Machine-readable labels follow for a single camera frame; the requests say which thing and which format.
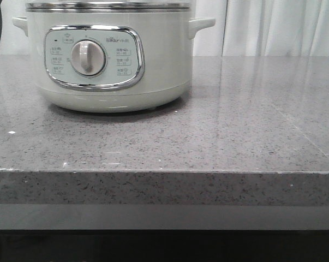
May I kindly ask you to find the pale green electric cooking pot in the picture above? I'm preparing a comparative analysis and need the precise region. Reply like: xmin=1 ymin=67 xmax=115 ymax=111
xmin=12 ymin=8 xmax=216 ymax=113

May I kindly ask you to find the white pleated curtain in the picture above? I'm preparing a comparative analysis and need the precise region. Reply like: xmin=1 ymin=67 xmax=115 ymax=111
xmin=0 ymin=1 xmax=329 ymax=57

